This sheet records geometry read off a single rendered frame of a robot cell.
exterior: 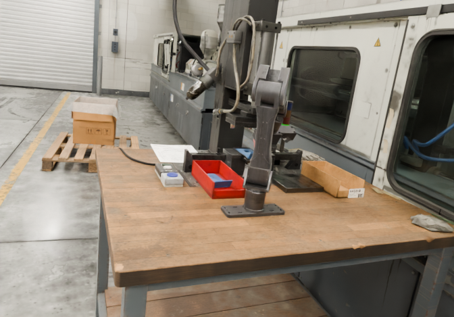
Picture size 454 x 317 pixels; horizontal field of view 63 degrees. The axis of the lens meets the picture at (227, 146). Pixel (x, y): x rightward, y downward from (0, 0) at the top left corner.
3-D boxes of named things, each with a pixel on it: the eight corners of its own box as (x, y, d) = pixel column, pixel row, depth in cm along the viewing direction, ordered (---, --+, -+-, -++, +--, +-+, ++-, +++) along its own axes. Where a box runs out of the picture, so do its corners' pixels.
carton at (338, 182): (336, 200, 138) (340, 180, 136) (300, 178, 160) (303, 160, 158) (363, 199, 143) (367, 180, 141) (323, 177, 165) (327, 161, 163)
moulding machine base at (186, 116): (147, 100, 974) (150, 63, 951) (185, 103, 1007) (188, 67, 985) (194, 163, 470) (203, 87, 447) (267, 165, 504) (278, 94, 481)
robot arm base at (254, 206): (222, 184, 114) (230, 193, 108) (278, 183, 121) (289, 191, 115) (219, 208, 116) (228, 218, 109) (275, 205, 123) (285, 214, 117)
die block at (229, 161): (229, 174, 150) (231, 157, 148) (220, 167, 159) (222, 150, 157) (272, 174, 158) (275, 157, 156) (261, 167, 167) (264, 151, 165)
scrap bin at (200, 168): (211, 199, 122) (213, 182, 121) (190, 174, 145) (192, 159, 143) (244, 198, 127) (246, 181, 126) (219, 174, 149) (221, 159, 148)
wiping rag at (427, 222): (398, 220, 127) (432, 234, 115) (400, 212, 126) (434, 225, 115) (427, 217, 132) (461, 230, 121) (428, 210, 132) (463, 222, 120)
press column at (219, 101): (215, 157, 174) (234, -12, 156) (207, 150, 185) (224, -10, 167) (242, 157, 179) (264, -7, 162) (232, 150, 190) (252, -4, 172)
